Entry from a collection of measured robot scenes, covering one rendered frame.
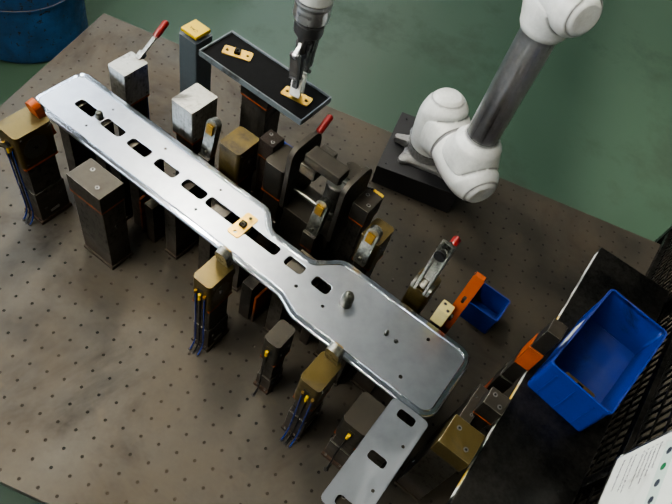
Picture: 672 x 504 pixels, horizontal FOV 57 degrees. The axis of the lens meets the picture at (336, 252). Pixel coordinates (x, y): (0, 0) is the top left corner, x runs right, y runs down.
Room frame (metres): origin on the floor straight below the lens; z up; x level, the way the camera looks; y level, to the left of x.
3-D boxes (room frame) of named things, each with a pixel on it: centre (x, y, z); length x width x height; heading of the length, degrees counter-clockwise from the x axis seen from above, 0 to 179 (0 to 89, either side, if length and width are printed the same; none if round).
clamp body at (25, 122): (0.96, 0.87, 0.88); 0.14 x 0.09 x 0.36; 159
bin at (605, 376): (0.84, -0.67, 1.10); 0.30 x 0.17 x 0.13; 151
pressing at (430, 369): (0.93, 0.27, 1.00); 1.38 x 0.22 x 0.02; 69
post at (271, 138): (1.17, 0.26, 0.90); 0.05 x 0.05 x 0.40; 69
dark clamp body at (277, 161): (1.15, 0.21, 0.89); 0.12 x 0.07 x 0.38; 159
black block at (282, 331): (0.66, 0.07, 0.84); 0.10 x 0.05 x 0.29; 159
